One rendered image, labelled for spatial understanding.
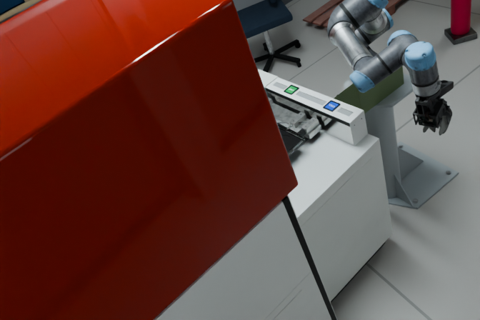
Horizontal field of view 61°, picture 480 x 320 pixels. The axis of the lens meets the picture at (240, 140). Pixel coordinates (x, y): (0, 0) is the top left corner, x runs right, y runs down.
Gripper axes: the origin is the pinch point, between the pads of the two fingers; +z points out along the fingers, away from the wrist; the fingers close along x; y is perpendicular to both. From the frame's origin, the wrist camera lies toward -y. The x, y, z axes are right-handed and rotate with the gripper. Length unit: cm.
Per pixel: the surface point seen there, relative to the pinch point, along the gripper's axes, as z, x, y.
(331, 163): 23, -44, 10
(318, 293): 35, -27, 60
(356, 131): 18.6, -38.9, -6.3
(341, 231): 53, -41, 26
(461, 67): 125, -59, -163
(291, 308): 25, -28, 71
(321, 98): 11, -59, -15
